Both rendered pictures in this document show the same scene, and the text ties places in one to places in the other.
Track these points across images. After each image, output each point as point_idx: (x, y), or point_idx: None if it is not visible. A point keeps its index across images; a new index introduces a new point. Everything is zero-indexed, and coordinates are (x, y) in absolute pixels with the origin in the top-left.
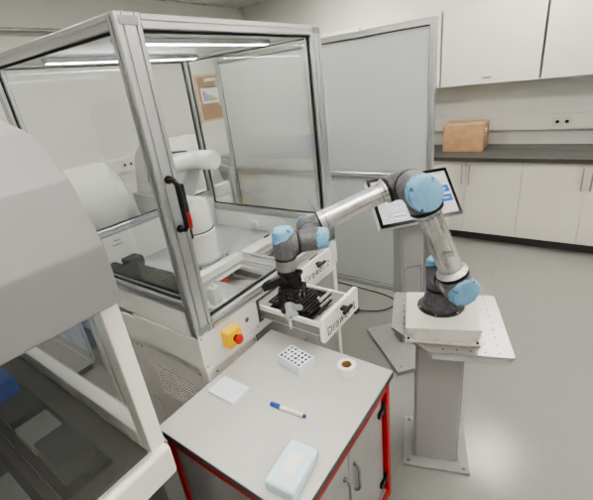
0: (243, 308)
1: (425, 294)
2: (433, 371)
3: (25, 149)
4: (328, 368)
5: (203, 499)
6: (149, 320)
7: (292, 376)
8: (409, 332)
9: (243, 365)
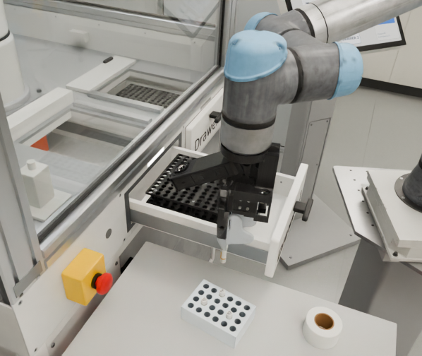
0: (104, 212)
1: (419, 178)
2: (402, 293)
3: None
4: (283, 325)
5: None
6: None
7: (218, 350)
8: (401, 246)
9: (109, 330)
